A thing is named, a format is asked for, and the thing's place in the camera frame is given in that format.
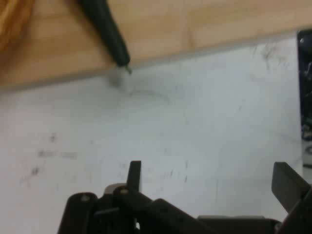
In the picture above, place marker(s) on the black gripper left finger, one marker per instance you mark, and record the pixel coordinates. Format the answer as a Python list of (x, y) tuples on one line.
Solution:
[(132, 175)]

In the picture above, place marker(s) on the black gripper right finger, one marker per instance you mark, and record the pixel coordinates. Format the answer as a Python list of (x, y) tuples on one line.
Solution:
[(290, 187)]

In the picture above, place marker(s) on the dark green cucumber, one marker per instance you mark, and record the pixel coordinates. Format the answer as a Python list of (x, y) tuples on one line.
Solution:
[(107, 29)]

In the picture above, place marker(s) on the wooden cutting board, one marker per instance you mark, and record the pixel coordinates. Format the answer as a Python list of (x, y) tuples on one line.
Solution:
[(195, 24)]

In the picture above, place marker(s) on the woven wicker basket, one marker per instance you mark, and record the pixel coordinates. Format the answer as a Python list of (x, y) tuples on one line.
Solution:
[(9, 19)]

